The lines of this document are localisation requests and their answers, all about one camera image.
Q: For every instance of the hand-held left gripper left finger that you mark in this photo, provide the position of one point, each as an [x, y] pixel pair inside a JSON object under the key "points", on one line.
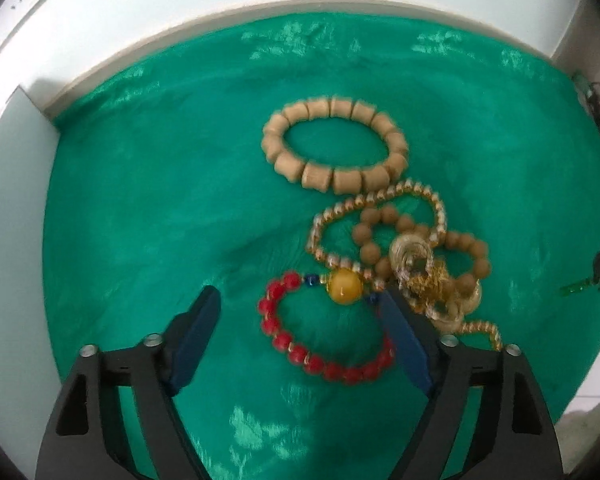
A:
{"points": [[200, 330]]}

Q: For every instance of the white drawer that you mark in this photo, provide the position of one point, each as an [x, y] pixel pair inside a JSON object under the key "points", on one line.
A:
{"points": [[10, 210]]}

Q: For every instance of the green cloth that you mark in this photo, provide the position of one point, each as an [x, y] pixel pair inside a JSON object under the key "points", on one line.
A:
{"points": [[155, 210]]}

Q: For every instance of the pile of small clutter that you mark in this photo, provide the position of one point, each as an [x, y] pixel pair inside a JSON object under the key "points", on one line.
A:
{"points": [[597, 105]]}

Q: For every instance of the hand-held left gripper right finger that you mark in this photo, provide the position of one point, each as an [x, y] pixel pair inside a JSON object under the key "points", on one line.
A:
{"points": [[405, 340]]}

